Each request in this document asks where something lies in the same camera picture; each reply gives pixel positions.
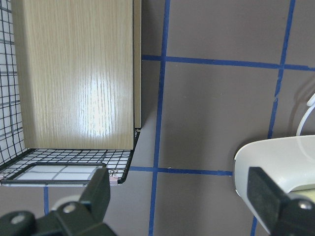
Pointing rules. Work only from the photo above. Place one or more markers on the wire basket with wooden shelf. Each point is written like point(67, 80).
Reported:
point(70, 90)

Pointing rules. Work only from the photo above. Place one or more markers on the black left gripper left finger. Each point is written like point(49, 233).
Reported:
point(75, 218)

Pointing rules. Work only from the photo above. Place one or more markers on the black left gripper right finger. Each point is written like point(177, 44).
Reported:
point(283, 214)

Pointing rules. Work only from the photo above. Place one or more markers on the white toaster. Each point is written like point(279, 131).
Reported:
point(288, 161)

